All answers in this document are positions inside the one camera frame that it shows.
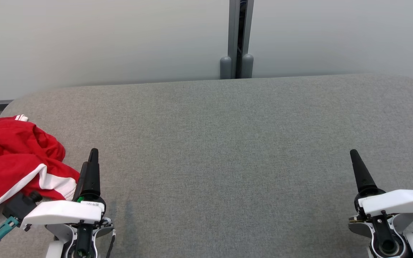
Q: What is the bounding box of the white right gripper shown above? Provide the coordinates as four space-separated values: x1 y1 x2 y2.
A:
350 149 413 217

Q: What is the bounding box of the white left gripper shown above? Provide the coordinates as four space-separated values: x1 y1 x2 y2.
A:
20 148 106 227

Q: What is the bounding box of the red shorts white stripe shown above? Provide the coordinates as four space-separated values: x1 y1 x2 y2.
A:
0 143 81 218

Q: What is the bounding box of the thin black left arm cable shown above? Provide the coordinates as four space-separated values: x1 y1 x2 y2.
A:
105 229 117 258

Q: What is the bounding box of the left black cable teal plug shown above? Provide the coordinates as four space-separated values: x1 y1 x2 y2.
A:
0 216 20 258

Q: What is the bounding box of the grey rounded post foot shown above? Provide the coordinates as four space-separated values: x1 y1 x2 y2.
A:
241 54 254 79
220 56 232 80

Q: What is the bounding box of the grey metal partition post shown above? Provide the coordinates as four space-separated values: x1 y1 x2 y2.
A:
228 0 255 79

